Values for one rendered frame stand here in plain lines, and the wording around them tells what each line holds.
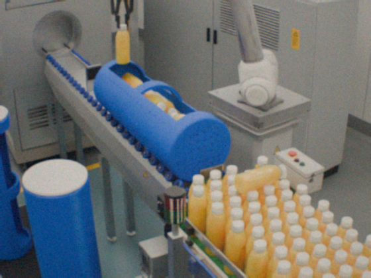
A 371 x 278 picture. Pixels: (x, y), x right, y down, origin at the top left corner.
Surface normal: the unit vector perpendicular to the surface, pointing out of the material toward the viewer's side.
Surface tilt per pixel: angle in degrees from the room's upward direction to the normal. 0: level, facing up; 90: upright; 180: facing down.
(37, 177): 0
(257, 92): 97
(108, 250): 0
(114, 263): 0
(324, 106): 90
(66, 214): 90
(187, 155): 90
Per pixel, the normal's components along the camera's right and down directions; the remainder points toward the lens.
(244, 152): -0.81, 0.26
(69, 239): 0.40, 0.40
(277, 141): 0.59, 0.36
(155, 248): 0.00, -0.90
